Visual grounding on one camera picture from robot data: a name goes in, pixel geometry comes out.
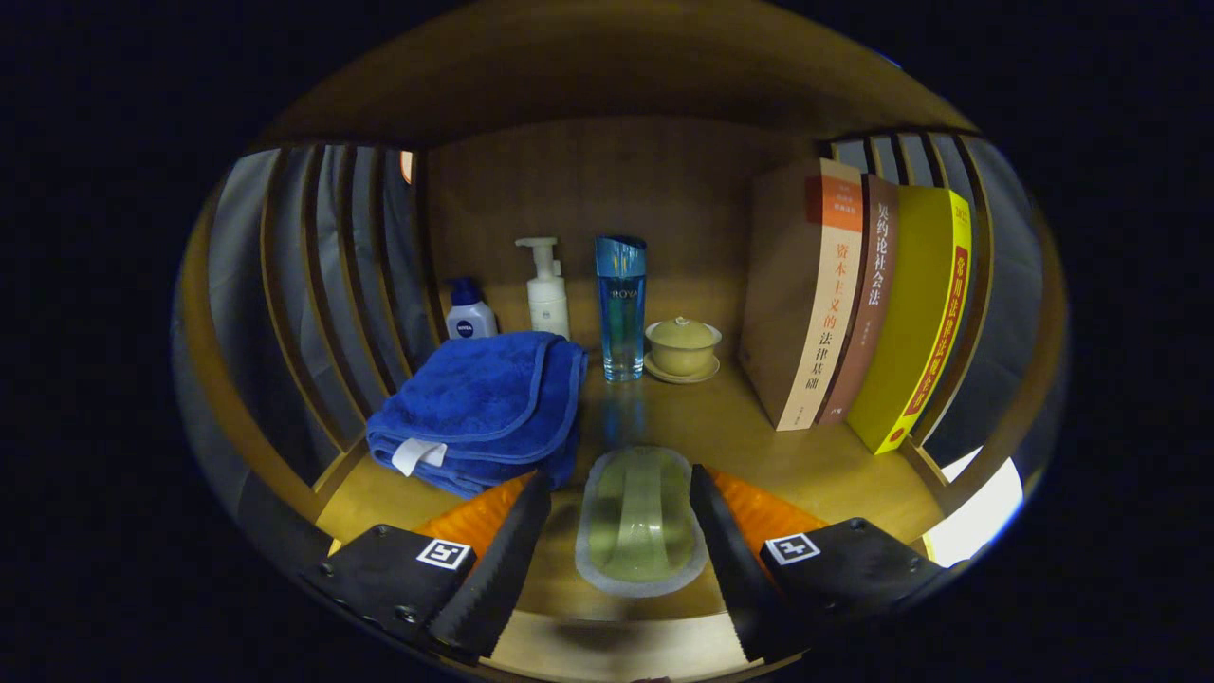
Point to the yellow lidded teacup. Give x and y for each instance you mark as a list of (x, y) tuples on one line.
[(681, 351)]

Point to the wooden cabinet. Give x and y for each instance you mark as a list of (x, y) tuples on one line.
[(607, 171)]

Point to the wooden countertop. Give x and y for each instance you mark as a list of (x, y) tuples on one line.
[(759, 455)]

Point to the small white blue-capped bottle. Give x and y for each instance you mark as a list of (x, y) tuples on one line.
[(469, 318)]

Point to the yellow book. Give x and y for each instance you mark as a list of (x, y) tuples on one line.
[(910, 323)]

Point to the blue folded towel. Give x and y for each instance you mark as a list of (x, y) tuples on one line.
[(484, 398)]

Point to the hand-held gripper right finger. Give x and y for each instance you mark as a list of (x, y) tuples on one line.
[(740, 579)]

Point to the white pump bottle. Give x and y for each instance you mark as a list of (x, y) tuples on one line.
[(548, 299)]

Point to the wooden drawer with black knob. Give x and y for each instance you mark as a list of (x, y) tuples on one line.
[(616, 650)]

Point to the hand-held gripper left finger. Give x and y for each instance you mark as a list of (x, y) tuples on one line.
[(503, 579)]

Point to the beige book with orange band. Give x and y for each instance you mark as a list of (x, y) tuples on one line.
[(787, 304)]

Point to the white table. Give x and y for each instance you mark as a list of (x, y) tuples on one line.
[(982, 512)]

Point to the blue glass bottle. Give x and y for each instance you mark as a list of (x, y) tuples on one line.
[(621, 313)]

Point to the brown book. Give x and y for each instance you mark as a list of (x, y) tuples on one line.
[(873, 294)]

